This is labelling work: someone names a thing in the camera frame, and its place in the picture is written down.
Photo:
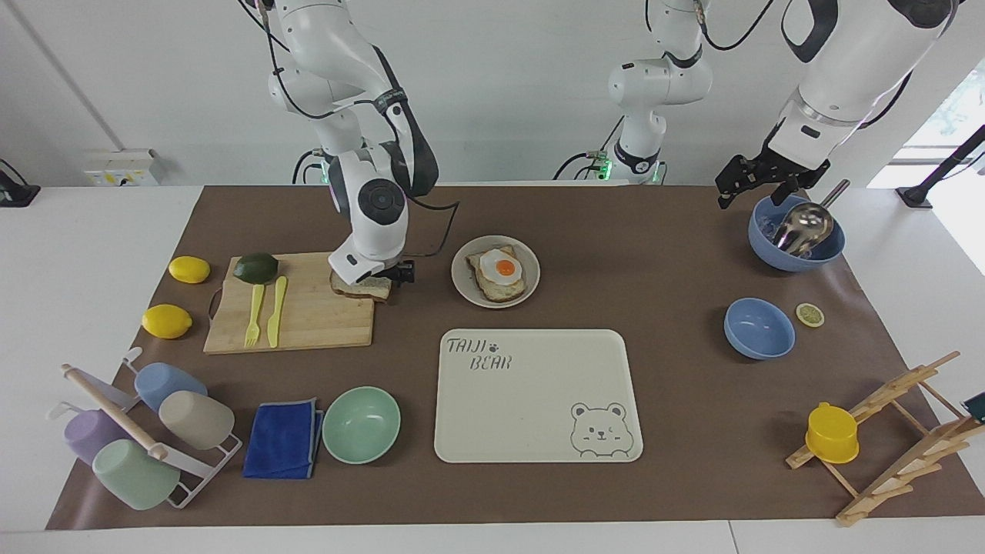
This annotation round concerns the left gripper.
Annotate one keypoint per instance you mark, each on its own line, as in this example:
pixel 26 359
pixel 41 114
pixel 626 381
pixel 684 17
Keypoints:
pixel 800 171

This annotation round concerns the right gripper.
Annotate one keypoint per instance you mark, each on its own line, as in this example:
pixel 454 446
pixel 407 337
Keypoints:
pixel 399 271

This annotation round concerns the bread slice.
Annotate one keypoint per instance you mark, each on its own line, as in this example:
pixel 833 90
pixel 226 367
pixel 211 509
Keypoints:
pixel 355 288

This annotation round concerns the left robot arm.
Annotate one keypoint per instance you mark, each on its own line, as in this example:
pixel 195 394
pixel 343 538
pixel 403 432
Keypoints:
pixel 854 54

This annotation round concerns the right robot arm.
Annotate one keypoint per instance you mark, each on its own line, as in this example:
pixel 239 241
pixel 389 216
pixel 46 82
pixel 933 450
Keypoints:
pixel 323 46

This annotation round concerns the grey round plate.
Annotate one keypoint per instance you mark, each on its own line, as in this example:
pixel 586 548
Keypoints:
pixel 462 281

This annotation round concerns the metal scoop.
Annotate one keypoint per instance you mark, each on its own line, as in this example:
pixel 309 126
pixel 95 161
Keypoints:
pixel 804 227

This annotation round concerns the large blue bowl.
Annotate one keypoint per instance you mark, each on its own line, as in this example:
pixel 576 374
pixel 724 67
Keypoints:
pixel 769 250

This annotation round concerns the wooden cutting board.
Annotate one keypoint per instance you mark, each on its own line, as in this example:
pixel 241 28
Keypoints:
pixel 315 315

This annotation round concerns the fried egg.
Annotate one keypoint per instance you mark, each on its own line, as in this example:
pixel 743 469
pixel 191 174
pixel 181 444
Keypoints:
pixel 503 268

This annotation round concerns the toast slice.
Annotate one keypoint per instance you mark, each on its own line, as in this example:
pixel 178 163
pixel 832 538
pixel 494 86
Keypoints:
pixel 504 292

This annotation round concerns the yellow-green plastic knife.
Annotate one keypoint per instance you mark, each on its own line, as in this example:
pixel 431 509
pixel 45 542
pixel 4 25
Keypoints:
pixel 276 315

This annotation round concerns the lemon slice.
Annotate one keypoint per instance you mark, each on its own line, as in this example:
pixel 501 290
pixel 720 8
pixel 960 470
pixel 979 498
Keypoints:
pixel 809 315

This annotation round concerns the green avocado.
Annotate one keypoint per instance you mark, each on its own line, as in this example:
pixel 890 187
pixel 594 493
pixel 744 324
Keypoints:
pixel 255 268

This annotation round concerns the small blue bowl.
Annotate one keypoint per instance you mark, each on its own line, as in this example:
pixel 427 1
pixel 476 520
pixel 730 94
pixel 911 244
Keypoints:
pixel 758 329

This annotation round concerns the yellow-green plastic fork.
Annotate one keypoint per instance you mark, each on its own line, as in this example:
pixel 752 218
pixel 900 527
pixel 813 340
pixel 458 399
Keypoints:
pixel 255 312

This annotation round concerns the green bowl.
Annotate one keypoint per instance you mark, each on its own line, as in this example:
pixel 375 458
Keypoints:
pixel 362 425

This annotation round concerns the black stand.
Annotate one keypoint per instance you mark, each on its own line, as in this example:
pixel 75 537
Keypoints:
pixel 935 175
pixel 15 192

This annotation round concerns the cream tray with bear print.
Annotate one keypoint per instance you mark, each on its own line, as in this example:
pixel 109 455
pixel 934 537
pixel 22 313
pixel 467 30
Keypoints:
pixel 531 400

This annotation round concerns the blue folded cloth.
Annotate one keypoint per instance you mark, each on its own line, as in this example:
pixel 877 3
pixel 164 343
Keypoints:
pixel 281 438

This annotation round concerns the yellow lemon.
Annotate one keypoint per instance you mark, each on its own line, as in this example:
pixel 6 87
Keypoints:
pixel 189 269
pixel 166 321

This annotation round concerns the beige cup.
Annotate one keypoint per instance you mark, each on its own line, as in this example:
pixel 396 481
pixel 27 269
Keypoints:
pixel 198 419

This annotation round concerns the yellow cup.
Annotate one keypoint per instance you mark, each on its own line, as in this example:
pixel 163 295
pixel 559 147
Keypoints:
pixel 832 432

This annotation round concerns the blue cup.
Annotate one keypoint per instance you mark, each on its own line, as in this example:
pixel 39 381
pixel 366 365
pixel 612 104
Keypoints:
pixel 165 382

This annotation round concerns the white cup rack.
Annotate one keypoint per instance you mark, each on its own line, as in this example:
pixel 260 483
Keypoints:
pixel 202 465

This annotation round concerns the wooden dish rack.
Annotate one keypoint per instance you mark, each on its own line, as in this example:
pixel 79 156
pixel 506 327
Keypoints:
pixel 900 469

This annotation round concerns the green cup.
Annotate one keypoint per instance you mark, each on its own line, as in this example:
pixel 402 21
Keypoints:
pixel 135 475

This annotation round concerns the purple cup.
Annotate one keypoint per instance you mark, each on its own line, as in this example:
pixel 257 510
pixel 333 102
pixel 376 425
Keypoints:
pixel 88 435

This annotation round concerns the white wall socket box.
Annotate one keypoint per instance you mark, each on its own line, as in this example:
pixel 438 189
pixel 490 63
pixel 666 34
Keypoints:
pixel 119 168

